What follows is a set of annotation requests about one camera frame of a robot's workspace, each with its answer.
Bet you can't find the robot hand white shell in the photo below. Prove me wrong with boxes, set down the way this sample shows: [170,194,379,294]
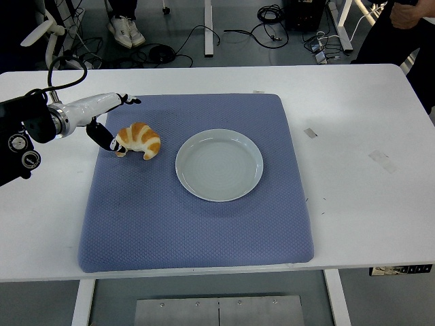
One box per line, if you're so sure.
[66,92,142,158]

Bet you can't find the person's hand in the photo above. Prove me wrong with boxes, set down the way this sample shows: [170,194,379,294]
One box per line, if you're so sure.
[389,1,423,30]

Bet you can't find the croissant bread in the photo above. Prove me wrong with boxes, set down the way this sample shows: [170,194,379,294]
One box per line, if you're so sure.
[114,122,162,160]

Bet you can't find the grey round plate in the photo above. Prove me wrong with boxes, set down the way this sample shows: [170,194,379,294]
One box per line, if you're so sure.
[175,128,264,203]

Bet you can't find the standing person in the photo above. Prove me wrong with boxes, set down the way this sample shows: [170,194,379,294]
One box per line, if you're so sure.
[351,0,435,115]

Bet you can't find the white desk leg with foot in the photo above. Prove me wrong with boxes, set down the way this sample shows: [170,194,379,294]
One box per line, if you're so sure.
[328,0,355,53]

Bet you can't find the person's foot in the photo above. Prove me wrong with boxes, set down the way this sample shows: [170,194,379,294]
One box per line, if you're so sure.
[106,15,133,49]
[126,18,146,48]

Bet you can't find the white office chair armrest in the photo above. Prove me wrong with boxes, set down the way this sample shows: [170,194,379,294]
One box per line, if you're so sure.
[20,17,66,69]

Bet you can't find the black equipment box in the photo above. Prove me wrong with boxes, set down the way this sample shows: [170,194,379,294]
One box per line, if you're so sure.
[284,0,326,33]

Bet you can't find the person's legs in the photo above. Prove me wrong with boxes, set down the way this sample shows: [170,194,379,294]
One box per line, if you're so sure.
[104,0,138,20]

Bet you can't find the blue quilted mat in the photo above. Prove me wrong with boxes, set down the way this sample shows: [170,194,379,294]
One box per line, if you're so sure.
[77,94,315,274]

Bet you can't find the white desk foot beam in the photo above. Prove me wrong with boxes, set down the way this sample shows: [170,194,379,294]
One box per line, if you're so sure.
[203,0,214,58]

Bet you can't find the large clear tape piece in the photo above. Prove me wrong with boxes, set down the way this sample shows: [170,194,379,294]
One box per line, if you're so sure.
[368,149,399,175]

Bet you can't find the white table leg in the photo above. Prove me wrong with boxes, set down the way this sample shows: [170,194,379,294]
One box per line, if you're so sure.
[323,268,353,326]
[71,278,97,326]

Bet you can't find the table control panel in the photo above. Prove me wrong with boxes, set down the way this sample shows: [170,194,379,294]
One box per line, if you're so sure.
[368,264,433,276]

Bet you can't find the flat black cable coil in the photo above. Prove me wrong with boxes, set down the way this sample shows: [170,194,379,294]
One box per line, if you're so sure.
[135,43,193,69]

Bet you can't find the long black coiled cable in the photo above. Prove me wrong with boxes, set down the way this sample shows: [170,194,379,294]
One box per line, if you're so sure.
[223,3,290,49]

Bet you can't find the thin black cable loop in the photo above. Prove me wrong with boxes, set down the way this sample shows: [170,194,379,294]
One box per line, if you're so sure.
[173,25,222,57]

